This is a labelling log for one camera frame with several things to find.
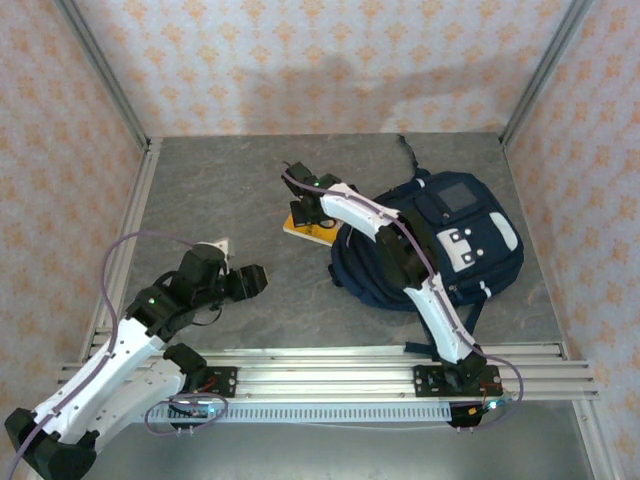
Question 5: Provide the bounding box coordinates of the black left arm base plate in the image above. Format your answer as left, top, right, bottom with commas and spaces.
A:
199, 366, 239, 400

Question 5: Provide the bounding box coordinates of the white slotted cable duct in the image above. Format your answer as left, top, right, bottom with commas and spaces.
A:
144, 403, 454, 425

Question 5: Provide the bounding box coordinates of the navy blue student backpack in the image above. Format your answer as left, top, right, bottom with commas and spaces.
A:
327, 133, 525, 359

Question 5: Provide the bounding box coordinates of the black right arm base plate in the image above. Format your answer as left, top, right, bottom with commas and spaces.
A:
412, 363, 504, 400

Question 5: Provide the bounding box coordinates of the aluminium table side rail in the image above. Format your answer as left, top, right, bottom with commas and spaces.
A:
78, 138, 164, 362

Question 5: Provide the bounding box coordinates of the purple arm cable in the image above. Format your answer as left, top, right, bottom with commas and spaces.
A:
7, 230, 230, 480
279, 160, 527, 432

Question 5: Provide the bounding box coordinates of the aluminium mounting rail beam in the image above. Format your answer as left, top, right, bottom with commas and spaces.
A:
52, 342, 601, 402

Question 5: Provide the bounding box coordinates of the small circuit board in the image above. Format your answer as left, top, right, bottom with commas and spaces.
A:
464, 394, 514, 419
169, 402, 221, 421

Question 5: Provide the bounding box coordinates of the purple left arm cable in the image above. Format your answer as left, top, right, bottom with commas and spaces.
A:
7, 230, 230, 480

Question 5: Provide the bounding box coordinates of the aluminium frame leg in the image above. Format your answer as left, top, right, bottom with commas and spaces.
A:
572, 399, 624, 480

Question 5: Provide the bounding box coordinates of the aluminium corner post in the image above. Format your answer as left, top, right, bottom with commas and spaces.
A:
53, 0, 152, 150
498, 0, 595, 147

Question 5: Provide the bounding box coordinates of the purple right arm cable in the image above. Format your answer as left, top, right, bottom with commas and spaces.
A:
279, 160, 527, 432

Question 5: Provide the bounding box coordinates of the dark blue yellow-label book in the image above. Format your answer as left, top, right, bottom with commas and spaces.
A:
282, 212, 335, 247

